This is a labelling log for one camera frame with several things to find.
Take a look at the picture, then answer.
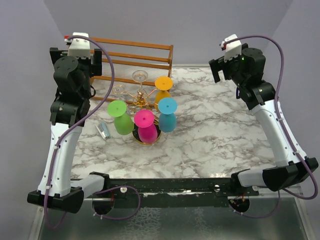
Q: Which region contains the clear wine glass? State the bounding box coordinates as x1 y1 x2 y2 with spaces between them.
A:
132 70 148 92
112 84 126 101

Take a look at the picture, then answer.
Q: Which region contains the green plastic goblet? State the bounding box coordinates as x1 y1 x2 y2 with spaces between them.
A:
107 100 134 135

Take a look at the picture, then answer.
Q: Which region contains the orange plastic goblet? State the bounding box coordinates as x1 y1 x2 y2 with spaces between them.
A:
154 76 173 105

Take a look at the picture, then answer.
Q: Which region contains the pink plastic goblet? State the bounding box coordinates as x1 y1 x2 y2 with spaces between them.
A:
133 109 158 144

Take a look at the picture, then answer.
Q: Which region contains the blue plastic goblet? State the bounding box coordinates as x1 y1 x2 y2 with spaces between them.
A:
158 97 178 133

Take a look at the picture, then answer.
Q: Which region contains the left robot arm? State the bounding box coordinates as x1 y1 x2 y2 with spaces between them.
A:
27 47 111 214

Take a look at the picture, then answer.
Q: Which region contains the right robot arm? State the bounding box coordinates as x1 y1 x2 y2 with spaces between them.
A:
209 40 319 196

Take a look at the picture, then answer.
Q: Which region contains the wooden dish rack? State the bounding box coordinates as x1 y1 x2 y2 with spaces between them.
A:
94 37 174 102

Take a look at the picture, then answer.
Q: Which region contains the small blue white packet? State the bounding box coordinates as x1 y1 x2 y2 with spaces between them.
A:
95 121 111 140

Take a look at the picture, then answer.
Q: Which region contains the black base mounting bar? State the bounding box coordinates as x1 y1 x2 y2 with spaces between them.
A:
81 177 261 210

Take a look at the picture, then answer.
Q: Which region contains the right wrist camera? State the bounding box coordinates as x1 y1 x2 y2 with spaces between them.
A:
220 34 242 63

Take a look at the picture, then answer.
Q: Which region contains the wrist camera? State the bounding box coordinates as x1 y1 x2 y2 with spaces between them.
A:
64 35 91 60
220 34 242 63

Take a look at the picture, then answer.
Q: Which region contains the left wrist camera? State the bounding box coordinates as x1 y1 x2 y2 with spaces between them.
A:
64 35 91 60

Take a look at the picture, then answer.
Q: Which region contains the gold wire wine glass rack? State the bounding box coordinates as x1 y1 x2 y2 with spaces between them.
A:
122 89 161 145

